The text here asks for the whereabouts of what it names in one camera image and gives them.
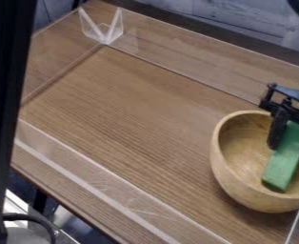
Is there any green rectangular block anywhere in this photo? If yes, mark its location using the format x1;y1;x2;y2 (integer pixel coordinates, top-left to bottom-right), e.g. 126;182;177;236
259;122;299;193

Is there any black table leg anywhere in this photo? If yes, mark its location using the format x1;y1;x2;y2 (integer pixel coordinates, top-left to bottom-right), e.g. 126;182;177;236
33;190;47;214

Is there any dark vertical foreground post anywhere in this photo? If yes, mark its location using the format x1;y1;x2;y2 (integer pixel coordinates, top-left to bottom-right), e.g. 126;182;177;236
0;0;37;234

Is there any brown wooden bowl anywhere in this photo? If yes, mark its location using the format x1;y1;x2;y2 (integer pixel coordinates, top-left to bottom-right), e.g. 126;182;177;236
209;111;299;214

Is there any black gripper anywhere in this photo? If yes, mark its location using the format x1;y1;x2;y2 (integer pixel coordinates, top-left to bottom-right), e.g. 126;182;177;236
257;83;299;150

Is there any clear acrylic corner bracket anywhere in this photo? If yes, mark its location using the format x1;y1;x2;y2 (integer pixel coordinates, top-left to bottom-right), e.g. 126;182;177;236
78;8;122;45

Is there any clear acrylic front barrier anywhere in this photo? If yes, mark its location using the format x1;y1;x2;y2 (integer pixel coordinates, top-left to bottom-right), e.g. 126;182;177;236
13;121;230;244

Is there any black cable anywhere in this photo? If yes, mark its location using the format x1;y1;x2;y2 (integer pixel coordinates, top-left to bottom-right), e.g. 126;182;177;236
2;213;58;244

